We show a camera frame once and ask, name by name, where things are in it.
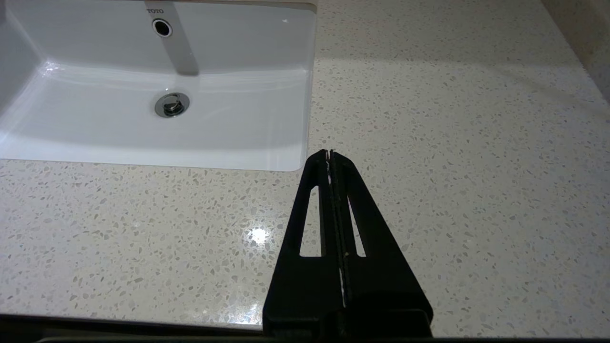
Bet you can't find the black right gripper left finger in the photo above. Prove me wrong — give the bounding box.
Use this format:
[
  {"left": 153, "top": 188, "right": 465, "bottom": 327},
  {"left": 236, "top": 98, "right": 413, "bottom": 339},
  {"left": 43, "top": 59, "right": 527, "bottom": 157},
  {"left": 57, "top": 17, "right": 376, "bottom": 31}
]
[{"left": 263, "top": 150, "right": 345, "bottom": 337}]

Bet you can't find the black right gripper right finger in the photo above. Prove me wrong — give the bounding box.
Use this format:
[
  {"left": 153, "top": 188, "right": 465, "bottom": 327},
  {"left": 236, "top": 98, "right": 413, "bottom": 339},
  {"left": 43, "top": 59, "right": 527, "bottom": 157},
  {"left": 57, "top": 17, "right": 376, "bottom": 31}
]
[{"left": 330, "top": 150, "right": 433, "bottom": 338}]

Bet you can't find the chrome sink drain stopper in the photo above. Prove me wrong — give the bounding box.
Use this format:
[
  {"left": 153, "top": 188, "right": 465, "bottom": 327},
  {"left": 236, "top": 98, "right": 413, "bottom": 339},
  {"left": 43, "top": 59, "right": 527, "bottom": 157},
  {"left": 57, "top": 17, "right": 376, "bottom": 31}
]
[{"left": 154, "top": 92, "right": 190, "bottom": 118}]

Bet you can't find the white rectangular sink basin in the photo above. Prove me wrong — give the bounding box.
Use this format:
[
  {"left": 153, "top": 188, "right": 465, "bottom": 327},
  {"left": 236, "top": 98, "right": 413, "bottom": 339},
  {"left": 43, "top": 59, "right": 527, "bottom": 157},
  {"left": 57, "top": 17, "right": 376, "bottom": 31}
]
[{"left": 0, "top": 0, "right": 317, "bottom": 172}]

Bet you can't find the chrome sink overflow ring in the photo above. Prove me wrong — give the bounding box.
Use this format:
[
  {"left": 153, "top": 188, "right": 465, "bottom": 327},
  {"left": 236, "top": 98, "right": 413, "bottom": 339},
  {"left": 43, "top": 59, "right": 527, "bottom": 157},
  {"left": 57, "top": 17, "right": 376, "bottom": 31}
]
[{"left": 152, "top": 18, "right": 173, "bottom": 38}]

